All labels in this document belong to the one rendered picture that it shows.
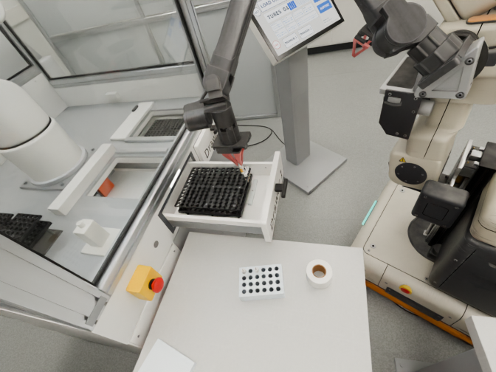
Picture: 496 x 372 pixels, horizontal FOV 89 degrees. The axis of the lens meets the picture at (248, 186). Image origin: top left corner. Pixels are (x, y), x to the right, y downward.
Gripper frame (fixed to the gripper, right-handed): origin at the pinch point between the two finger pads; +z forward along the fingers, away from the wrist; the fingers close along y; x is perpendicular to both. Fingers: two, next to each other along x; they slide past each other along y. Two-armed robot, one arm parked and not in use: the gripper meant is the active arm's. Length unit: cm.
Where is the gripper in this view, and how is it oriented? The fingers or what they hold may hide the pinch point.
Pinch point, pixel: (239, 162)
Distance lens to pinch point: 79.0
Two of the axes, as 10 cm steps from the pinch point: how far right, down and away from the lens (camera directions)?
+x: 2.4, -7.4, 6.2
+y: 9.4, 0.3, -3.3
